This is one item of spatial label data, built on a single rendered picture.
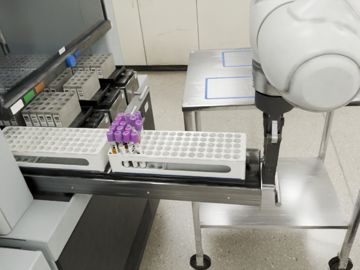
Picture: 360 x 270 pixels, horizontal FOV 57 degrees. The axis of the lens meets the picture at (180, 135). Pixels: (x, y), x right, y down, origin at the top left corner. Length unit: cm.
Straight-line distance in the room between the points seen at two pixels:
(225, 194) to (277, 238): 96
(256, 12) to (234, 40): 248
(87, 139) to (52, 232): 22
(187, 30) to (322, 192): 199
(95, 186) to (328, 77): 57
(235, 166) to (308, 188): 84
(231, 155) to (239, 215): 69
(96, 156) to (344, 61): 54
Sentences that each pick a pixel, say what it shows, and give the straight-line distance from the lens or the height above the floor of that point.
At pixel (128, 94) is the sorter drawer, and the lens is 118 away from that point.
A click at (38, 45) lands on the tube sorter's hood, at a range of 87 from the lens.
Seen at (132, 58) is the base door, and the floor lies 16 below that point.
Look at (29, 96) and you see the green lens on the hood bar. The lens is 80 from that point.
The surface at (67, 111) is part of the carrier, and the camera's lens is 96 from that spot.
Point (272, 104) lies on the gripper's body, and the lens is 62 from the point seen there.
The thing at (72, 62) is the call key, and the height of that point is 98.
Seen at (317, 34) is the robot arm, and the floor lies 117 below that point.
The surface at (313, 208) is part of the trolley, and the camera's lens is 142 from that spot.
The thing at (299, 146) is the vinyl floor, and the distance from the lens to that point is 220.
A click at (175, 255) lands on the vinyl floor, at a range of 159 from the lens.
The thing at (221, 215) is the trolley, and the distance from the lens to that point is 135.
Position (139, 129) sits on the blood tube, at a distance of 70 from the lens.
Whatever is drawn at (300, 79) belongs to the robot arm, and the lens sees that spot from 37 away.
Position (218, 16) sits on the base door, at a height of 51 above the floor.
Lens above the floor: 129
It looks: 34 degrees down
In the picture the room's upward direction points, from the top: 6 degrees counter-clockwise
